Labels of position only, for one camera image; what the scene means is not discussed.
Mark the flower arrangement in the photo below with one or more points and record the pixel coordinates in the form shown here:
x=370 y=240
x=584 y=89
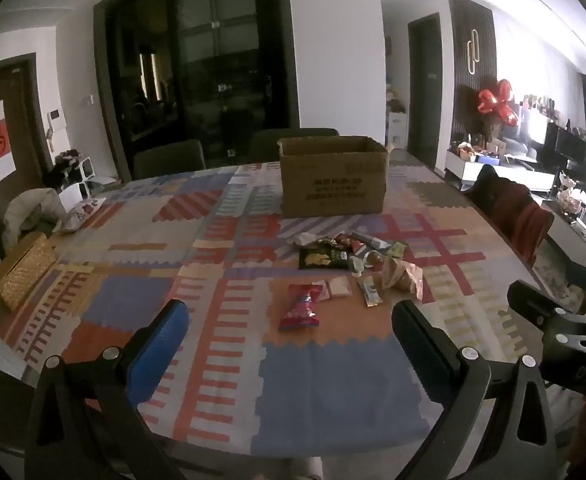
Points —
x=575 y=200

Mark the beige jacket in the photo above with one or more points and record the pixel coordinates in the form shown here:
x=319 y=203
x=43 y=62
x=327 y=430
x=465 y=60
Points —
x=30 y=210

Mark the gold candies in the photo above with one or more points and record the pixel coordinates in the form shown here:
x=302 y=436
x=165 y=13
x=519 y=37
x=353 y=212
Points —
x=328 y=241

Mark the gold wall ornament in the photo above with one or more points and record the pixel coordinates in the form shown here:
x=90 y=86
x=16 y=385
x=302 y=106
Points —
x=473 y=52

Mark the blue white bar packet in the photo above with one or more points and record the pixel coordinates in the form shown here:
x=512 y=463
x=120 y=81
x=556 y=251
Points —
x=370 y=292

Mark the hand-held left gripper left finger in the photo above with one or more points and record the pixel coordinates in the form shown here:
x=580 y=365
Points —
x=160 y=345

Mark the dark slatted wall panel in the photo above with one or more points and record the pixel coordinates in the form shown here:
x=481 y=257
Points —
x=460 y=95

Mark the black television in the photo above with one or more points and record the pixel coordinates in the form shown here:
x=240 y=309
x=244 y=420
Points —
x=570 y=145

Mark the white shelf rack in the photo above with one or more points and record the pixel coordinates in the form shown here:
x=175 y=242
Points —
x=85 y=172

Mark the dark red jacket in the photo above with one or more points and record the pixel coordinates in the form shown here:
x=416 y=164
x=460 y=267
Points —
x=513 y=205

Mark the white storage box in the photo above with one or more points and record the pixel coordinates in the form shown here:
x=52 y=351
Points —
x=397 y=130

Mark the dark room door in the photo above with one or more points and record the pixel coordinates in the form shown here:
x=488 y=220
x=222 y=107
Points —
x=425 y=90

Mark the brown entrance door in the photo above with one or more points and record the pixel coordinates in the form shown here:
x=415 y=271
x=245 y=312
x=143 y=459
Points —
x=23 y=90

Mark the brown crinkled snack packet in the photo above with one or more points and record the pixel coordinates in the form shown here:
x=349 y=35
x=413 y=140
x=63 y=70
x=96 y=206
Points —
x=400 y=275

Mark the woven straw box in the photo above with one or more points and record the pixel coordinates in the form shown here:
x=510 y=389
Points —
x=20 y=272

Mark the pink wafer packet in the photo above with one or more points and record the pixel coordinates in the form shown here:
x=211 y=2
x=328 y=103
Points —
x=341 y=287

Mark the green snack packet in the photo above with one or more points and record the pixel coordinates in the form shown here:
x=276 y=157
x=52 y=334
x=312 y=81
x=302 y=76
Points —
x=397 y=249

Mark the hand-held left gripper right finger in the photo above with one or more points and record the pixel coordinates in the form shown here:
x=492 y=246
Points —
x=418 y=345

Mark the grey side cabinet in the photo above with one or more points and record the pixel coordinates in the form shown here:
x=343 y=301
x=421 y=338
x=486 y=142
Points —
x=573 y=232

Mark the white low cabinet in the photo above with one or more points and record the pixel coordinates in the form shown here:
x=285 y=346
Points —
x=465 y=172

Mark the small pale snack packet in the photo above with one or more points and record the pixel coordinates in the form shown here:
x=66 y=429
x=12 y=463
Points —
x=324 y=292

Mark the dark dining chair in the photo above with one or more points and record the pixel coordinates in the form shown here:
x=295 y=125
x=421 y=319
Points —
x=170 y=160
x=283 y=142

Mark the dark bag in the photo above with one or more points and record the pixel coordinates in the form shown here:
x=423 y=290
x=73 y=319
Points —
x=63 y=165

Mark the brown cardboard box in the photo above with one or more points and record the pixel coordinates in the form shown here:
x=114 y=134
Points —
x=333 y=185

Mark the colourful patterned tablecloth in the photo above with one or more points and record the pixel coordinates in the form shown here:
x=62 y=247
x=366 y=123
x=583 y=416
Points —
x=223 y=270

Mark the long white tube packet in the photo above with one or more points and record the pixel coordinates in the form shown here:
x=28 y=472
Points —
x=374 y=241

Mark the white intercom panel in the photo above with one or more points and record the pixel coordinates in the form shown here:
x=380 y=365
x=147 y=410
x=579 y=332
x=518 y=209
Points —
x=57 y=130

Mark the dark glass sliding door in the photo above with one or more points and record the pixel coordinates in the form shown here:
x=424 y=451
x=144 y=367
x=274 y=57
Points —
x=198 y=60

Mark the red bow balloon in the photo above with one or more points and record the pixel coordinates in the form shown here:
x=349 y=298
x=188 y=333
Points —
x=495 y=100

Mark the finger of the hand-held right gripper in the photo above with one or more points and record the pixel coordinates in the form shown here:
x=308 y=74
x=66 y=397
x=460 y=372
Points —
x=533 y=302

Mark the round brown chocolate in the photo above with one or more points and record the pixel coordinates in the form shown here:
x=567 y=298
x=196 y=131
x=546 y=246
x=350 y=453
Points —
x=373 y=259

